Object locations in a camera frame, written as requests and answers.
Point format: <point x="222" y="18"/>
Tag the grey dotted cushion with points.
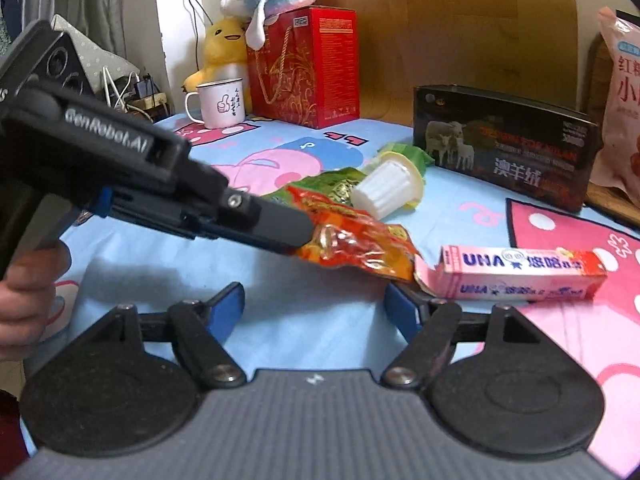
<point x="102" y="65"/>

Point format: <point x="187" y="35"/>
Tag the power strip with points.
<point x="150" y="102"/>

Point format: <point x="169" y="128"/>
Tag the dark red cloth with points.
<point x="10" y="435"/>

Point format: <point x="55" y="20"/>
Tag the pink candy box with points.
<point x="525" y="270"/>

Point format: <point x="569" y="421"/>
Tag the wood grain wall sheet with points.
<point x="450" y="25"/>

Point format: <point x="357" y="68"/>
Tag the green snack packet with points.
<point x="330" y="182"/>

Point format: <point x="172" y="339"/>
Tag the white enamel mug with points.
<point x="222" y="105"/>

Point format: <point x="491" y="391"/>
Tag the black tin box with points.
<point x="500" y="150"/>

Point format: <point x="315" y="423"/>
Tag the red gift box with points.
<point x="310" y="70"/>

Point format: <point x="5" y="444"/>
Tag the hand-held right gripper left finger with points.
<point x="228" y="305"/>

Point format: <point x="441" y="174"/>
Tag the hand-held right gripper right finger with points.
<point x="402" y="312"/>

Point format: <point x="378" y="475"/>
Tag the cartoon pig bed sheet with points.
<point x="300" y="320"/>

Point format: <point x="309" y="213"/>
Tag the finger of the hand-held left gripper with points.
<point x="272" y="220"/>
<point x="240" y="238"/>

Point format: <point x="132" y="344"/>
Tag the pink snack bag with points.
<point x="622" y="110"/>

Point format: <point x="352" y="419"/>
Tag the yellow duck plush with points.
<point x="225" y="45"/>

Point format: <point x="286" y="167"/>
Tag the orange red snack packet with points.
<point x="360" y="240"/>

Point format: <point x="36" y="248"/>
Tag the white jelly cup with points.
<point x="385" y="190"/>

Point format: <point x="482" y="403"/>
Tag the person's left hand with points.
<point x="30" y="300"/>

